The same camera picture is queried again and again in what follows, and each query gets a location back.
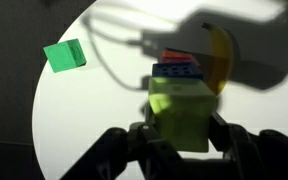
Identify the yellow banana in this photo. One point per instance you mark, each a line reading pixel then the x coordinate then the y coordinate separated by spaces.
pixel 223 57

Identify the blue block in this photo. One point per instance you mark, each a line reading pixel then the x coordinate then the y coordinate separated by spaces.
pixel 177 70

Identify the green block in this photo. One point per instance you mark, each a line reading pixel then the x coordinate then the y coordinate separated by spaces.
pixel 65 55

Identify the magenta block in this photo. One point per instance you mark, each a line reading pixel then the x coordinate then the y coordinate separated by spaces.
pixel 177 60

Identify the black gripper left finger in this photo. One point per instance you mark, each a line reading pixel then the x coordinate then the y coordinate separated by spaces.
pixel 108 157

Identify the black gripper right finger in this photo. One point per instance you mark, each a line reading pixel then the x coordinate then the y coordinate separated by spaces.
pixel 247 156

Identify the yellow block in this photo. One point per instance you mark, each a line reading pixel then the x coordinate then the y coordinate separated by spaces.
pixel 182 109

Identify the orange block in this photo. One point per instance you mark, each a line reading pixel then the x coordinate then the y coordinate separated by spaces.
pixel 174 54

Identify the white round table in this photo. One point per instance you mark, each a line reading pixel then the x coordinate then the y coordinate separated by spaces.
pixel 123 39

